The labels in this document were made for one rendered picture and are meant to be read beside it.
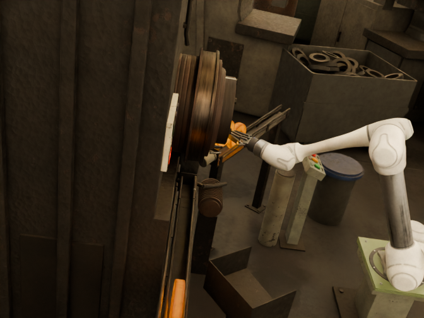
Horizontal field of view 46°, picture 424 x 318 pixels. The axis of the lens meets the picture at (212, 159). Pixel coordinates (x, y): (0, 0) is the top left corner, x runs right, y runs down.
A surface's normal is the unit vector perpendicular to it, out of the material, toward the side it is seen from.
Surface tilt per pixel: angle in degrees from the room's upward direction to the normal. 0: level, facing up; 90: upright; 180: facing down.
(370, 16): 90
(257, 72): 90
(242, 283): 5
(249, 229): 0
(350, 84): 90
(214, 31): 90
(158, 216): 0
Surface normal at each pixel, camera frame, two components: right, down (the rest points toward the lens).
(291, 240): -0.01, 0.48
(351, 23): -0.93, 0.03
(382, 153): -0.40, 0.33
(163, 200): 0.16, -0.87
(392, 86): 0.25, 0.50
